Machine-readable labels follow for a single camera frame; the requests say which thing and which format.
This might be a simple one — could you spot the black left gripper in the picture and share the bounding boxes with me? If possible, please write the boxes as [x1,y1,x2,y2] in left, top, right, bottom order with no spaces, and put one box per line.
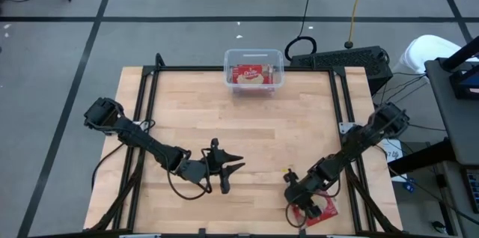
[204,138,247,195]

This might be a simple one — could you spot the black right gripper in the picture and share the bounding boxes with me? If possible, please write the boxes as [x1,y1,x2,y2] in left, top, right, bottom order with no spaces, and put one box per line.
[283,170,323,219]

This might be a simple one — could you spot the red popcorn bag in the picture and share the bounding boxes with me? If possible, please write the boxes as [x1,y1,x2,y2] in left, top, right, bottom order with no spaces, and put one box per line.
[291,192,339,228]
[231,64,275,85]

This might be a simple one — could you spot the clear plastic bin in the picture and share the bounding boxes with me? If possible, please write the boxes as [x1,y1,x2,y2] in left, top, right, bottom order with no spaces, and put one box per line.
[223,48,285,96]

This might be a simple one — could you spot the white paper sheet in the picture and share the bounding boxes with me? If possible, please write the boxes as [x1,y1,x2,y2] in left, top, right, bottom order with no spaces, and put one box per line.
[381,138,405,165]

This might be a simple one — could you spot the black metal strut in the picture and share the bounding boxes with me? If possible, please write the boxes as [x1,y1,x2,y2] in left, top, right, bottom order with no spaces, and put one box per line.
[387,138,456,177]

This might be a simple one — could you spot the black side table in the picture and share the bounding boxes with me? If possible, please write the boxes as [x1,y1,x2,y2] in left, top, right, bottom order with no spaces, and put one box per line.
[424,35,479,166]

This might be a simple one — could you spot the white round stool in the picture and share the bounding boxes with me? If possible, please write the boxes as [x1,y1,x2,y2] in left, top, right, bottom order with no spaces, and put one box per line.
[396,34,479,75]

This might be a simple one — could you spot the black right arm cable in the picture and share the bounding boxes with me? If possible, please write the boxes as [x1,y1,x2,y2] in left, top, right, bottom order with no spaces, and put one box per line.
[285,189,341,229]

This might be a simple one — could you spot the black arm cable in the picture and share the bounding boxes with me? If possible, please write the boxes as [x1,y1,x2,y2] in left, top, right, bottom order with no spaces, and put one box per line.
[164,147,213,201]
[285,189,341,229]

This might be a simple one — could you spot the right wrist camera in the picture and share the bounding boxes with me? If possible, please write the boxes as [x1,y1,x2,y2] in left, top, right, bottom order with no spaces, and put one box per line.
[309,157,337,189]

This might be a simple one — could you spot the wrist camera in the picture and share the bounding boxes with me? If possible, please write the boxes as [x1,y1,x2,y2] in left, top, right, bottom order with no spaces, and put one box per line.
[175,157,209,185]
[309,157,337,189]

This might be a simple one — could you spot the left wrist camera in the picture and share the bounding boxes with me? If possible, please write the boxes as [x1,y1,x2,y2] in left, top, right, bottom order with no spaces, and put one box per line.
[175,157,209,185]

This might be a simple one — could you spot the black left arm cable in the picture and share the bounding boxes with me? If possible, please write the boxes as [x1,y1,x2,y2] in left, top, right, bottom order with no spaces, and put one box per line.
[164,147,213,201]

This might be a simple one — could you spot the silver metal bracket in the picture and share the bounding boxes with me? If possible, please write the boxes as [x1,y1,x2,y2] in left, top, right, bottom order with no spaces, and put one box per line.
[338,121,355,135]

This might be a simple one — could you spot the black table frame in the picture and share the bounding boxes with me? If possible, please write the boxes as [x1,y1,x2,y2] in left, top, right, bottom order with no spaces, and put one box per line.
[84,53,403,238]

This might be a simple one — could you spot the thick black hanging cable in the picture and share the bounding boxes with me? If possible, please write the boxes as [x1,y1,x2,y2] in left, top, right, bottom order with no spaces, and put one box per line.
[284,0,318,62]

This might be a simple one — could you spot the yellow hanging cable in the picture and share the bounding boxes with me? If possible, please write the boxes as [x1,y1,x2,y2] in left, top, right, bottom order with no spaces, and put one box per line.
[344,0,372,49]

